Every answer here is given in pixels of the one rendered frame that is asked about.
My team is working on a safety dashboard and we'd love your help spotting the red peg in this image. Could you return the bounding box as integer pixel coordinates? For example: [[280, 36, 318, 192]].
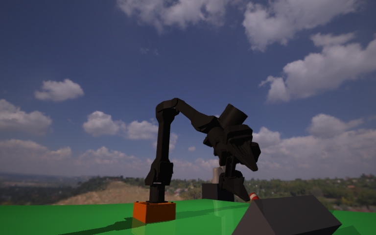
[[249, 192, 259, 200]]

